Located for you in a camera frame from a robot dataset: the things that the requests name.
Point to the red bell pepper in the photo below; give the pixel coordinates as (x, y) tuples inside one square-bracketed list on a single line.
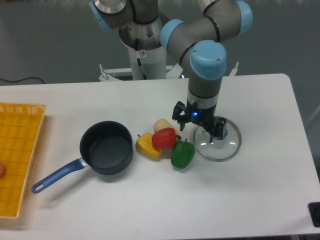
[(165, 138)]

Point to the green bell pepper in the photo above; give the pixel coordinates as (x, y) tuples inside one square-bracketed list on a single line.
[(182, 154)]

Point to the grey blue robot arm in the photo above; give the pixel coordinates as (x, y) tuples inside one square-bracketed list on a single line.
[(196, 47)]

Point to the yellow woven basket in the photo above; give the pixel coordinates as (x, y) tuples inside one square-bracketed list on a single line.
[(20, 125)]

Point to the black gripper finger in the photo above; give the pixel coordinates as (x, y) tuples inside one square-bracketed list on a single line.
[(217, 128), (180, 115)]

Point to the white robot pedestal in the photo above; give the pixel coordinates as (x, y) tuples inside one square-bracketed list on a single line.
[(147, 56)]

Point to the glass lid blue knob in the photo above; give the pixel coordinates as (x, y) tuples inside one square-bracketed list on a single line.
[(218, 150)]

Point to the yellow bell pepper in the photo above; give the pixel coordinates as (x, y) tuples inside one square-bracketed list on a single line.
[(144, 146)]

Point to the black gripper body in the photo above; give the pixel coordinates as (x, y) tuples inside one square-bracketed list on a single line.
[(203, 117)]

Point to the dark saucepan blue handle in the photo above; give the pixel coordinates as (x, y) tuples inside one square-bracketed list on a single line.
[(106, 147)]

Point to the white base frame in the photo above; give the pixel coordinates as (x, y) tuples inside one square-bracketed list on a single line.
[(172, 72)]

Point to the black device at table edge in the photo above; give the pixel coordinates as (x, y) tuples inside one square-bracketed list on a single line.
[(314, 210)]

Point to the beige bread roll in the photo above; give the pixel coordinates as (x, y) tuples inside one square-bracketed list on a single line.
[(162, 124)]

